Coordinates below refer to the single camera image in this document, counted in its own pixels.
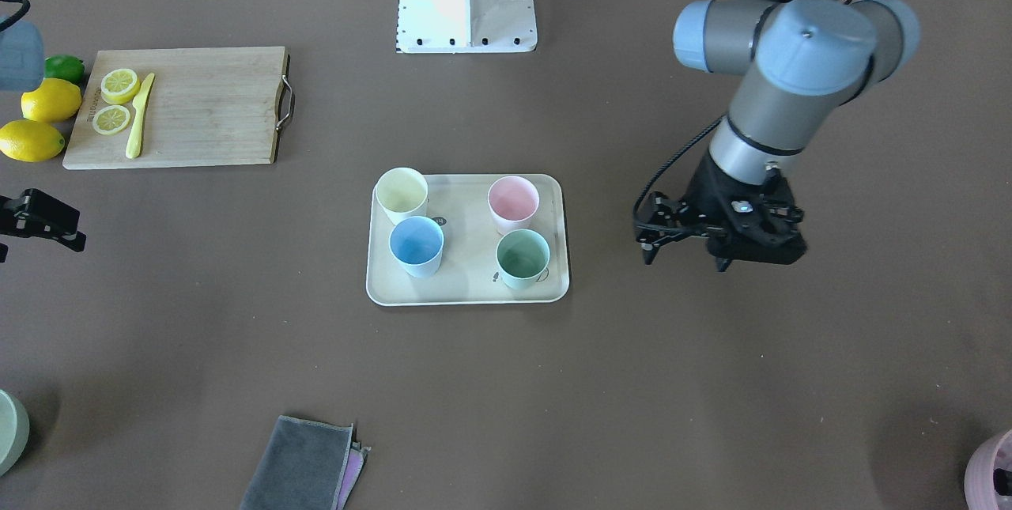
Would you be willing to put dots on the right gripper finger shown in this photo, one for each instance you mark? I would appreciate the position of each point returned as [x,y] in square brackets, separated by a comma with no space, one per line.
[37,214]

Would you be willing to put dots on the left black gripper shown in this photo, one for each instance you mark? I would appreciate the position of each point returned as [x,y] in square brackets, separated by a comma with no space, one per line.
[702,195]

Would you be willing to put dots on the green cup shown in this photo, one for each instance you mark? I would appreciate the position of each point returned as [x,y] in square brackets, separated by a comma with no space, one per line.
[522,257]

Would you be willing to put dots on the pink cup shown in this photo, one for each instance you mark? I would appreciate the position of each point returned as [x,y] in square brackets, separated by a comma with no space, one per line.
[513,202]

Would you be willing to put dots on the blue cup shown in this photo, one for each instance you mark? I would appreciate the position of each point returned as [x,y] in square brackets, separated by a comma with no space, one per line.
[417,245]

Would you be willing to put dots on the pale yellow cup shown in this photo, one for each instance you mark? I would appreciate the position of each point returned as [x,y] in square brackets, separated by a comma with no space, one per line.
[402,193]

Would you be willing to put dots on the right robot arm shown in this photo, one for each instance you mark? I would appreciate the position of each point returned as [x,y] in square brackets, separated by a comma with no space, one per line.
[21,58]

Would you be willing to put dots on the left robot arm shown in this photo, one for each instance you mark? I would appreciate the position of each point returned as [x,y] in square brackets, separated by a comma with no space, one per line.
[798,59]

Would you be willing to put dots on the beige rabbit tray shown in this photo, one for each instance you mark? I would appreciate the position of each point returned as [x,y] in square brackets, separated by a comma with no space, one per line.
[468,272]

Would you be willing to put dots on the lower whole lemon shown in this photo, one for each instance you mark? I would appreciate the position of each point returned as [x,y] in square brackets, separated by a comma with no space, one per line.
[31,141]

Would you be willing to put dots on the whole lemon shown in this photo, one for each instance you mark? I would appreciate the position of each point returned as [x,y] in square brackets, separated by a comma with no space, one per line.
[54,101]
[31,141]

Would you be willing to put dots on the upper whole lemon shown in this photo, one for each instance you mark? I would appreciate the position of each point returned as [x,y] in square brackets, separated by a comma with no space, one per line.
[54,101]

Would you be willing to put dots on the yellow plastic knife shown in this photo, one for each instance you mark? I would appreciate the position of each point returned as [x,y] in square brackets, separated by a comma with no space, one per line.
[140,101]

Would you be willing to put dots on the lower lemon slice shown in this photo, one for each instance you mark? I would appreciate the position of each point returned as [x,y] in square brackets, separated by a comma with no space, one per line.
[111,119]

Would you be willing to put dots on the lemon slice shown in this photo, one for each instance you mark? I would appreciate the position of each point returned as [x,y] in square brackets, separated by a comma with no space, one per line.
[119,86]
[111,119]

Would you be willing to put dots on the green lime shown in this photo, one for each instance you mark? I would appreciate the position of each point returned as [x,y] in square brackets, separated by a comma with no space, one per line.
[65,67]

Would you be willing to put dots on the upper lemon slice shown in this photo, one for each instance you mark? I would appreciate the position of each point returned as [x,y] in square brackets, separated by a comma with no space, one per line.
[119,86]

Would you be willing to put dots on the wooden cutting board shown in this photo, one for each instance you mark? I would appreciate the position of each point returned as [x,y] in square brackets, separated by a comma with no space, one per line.
[208,106]

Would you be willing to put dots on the green bowl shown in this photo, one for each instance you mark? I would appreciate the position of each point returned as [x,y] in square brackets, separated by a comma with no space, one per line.
[15,427]

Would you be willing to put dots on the grey folded cloth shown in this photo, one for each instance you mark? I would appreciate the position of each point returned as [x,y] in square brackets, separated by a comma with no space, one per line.
[303,466]

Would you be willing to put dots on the pink bowl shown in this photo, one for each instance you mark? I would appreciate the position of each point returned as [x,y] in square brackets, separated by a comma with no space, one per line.
[987,476]

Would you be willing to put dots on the pink folded cloth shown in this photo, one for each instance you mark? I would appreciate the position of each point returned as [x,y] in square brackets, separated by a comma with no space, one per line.
[356,459]

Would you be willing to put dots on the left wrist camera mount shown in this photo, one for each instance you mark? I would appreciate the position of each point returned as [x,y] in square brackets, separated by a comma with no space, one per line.
[760,222]

